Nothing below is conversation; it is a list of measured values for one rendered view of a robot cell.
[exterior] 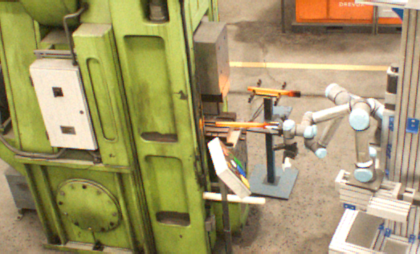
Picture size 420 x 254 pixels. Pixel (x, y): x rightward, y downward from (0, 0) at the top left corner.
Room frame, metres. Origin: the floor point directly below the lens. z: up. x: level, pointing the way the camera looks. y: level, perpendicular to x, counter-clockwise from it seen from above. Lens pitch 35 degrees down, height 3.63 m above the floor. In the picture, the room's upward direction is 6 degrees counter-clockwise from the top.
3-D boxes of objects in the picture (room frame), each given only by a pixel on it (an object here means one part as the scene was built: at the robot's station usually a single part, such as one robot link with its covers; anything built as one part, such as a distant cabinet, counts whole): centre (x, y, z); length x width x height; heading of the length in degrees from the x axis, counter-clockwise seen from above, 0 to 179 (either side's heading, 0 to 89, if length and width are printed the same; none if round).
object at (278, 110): (4.26, -0.47, 0.68); 0.40 x 0.30 x 0.02; 156
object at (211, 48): (3.86, 0.06, 1.56); 0.42 x 0.39 x 0.40; 72
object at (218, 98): (3.82, 0.07, 1.32); 0.42 x 0.20 x 0.10; 72
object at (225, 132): (3.82, 0.07, 0.96); 0.42 x 0.20 x 0.09; 72
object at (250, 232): (3.73, -0.17, 0.01); 0.58 x 0.39 x 0.01; 162
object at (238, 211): (3.87, 0.06, 0.23); 0.55 x 0.37 x 0.47; 72
